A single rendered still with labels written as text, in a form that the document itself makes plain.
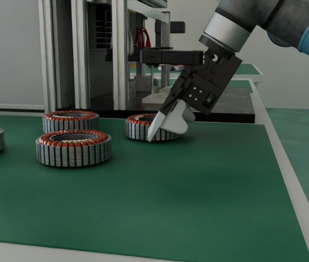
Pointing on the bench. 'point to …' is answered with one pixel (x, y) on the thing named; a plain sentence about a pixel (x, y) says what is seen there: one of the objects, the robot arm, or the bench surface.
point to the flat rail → (146, 10)
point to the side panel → (17, 58)
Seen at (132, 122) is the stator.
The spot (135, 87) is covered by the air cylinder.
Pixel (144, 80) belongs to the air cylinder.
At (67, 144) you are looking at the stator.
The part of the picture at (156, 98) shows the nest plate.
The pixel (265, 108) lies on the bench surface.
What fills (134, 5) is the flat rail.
